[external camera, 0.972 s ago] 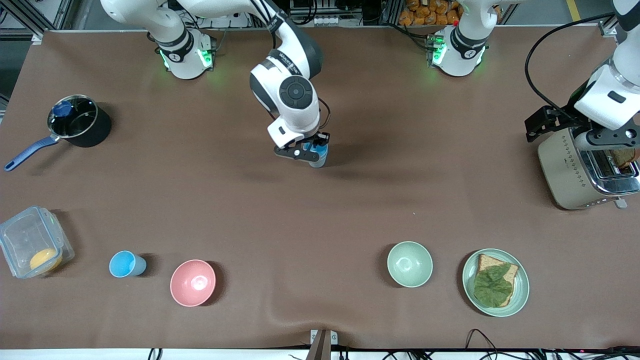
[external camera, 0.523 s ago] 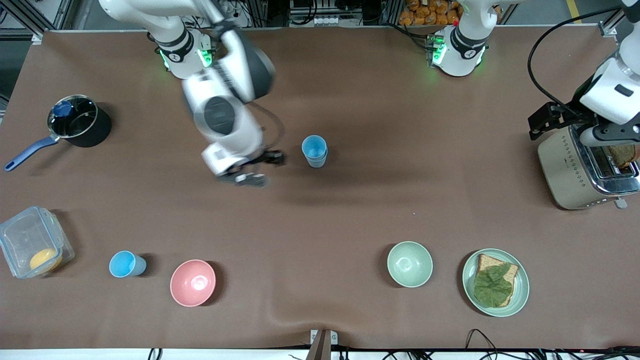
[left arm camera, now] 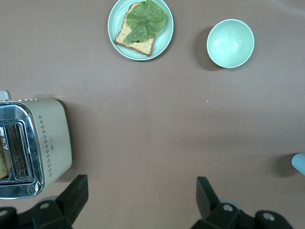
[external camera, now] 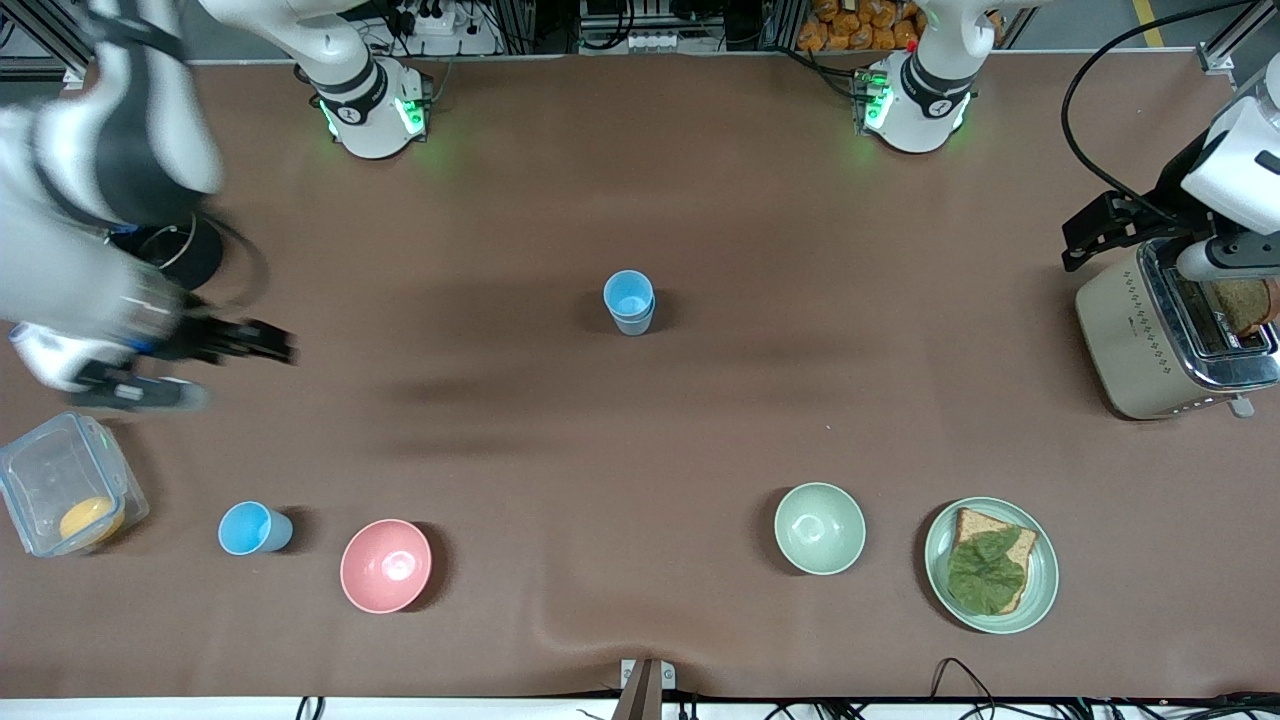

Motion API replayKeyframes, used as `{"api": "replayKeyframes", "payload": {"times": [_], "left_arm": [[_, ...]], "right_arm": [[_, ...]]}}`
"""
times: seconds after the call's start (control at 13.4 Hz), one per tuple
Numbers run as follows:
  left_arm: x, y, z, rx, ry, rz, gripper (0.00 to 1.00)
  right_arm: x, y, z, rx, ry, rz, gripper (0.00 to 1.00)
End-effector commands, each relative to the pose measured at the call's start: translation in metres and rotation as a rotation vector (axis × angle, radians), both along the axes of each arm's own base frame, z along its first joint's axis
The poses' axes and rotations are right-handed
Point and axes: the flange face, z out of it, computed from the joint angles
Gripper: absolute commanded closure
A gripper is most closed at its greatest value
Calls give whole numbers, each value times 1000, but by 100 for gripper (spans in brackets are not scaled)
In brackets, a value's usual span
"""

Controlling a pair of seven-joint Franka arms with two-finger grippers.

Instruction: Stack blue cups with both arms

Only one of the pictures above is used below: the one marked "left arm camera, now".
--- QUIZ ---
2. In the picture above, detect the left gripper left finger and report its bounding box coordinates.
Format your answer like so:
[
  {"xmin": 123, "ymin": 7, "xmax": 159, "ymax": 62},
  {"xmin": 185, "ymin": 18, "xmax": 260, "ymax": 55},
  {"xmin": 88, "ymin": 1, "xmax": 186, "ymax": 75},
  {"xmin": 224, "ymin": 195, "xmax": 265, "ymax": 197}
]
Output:
[{"xmin": 32, "ymin": 175, "xmax": 89, "ymax": 229}]

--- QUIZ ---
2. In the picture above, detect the brown bread slice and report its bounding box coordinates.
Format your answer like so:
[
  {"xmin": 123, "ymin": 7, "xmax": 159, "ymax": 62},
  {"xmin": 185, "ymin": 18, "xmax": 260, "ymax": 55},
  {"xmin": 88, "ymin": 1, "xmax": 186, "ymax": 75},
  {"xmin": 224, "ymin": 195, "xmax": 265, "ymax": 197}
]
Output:
[{"xmin": 114, "ymin": 2, "xmax": 158, "ymax": 57}]

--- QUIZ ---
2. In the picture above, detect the pale green bowl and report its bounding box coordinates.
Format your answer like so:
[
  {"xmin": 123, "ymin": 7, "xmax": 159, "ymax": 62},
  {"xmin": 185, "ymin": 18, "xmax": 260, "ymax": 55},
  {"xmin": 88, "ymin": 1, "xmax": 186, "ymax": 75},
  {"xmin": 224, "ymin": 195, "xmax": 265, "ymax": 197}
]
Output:
[{"xmin": 206, "ymin": 19, "xmax": 255, "ymax": 69}]

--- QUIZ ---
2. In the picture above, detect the pale green plate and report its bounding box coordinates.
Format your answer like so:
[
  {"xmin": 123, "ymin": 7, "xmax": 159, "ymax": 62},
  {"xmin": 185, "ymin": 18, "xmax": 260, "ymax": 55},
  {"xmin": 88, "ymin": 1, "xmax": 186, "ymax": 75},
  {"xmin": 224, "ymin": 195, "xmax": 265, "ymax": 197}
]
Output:
[{"xmin": 107, "ymin": 0, "xmax": 174, "ymax": 62}]

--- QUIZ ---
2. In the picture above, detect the blue cup with white filling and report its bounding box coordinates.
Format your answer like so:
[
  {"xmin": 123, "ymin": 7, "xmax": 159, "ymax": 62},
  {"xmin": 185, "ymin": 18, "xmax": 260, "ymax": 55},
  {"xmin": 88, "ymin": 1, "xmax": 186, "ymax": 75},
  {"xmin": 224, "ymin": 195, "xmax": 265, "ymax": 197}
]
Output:
[{"xmin": 291, "ymin": 152, "xmax": 305, "ymax": 177}]

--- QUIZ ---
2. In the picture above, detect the toast slice in toaster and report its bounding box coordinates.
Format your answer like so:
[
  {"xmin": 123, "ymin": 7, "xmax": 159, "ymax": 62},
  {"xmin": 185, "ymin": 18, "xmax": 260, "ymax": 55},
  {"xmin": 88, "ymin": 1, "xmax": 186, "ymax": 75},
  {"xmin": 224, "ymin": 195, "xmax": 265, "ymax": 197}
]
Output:
[{"xmin": 0, "ymin": 140, "xmax": 12, "ymax": 179}]

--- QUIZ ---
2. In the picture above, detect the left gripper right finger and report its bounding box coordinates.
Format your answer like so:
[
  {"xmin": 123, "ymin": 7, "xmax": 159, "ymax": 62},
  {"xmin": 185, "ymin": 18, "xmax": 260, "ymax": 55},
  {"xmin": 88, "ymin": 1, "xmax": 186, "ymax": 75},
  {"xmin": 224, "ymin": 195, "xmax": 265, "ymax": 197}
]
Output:
[{"xmin": 190, "ymin": 176, "xmax": 255, "ymax": 229}]

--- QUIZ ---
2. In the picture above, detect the beige and chrome toaster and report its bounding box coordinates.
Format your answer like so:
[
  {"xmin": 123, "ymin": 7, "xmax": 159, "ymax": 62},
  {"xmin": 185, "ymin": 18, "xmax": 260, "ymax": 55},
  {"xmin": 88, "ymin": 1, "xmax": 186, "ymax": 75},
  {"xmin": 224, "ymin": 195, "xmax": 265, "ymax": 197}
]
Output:
[{"xmin": 0, "ymin": 90, "xmax": 73, "ymax": 200}]

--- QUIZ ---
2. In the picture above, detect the green lettuce leaf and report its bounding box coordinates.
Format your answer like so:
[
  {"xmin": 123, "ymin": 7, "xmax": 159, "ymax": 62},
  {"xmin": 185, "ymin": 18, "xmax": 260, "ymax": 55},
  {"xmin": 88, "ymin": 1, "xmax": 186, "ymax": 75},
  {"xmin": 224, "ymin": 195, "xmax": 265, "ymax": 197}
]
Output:
[{"xmin": 123, "ymin": 0, "xmax": 167, "ymax": 45}]

